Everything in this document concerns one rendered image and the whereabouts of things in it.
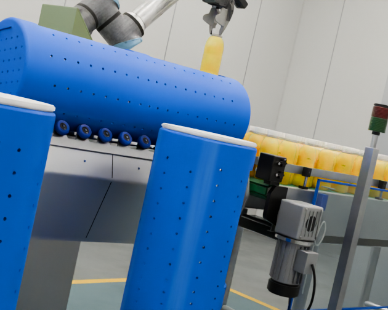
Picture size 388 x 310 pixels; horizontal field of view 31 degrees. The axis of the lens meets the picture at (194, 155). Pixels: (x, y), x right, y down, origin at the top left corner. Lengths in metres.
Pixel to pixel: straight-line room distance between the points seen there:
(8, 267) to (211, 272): 0.73
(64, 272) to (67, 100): 0.95
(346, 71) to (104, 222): 5.36
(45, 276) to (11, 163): 1.44
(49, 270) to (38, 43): 1.05
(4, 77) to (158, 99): 0.47
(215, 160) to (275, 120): 5.79
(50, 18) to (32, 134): 1.41
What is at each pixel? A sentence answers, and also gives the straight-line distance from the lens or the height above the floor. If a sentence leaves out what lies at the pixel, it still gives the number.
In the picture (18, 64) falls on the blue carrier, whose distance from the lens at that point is 1.94.
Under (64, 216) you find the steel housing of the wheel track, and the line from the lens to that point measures 2.10.
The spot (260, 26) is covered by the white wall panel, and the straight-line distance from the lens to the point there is 7.24.
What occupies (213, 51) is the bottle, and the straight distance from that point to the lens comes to 2.45.
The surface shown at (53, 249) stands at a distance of 2.69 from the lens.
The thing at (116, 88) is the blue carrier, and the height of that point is 1.10.
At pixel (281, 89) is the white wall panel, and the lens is 7.65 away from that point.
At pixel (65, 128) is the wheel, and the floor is 0.96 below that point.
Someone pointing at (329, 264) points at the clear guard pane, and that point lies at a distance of 2.75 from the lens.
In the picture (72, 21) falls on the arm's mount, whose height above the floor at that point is 1.31.
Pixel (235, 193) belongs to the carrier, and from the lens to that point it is 1.92.
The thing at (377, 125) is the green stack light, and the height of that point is 1.18.
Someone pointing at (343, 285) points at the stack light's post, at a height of 0.59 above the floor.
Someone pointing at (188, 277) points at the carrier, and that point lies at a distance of 1.91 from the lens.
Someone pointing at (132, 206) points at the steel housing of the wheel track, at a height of 0.76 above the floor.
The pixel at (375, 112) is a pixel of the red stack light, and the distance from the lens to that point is 2.61.
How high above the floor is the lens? 1.08
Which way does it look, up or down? 3 degrees down
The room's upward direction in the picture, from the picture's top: 12 degrees clockwise
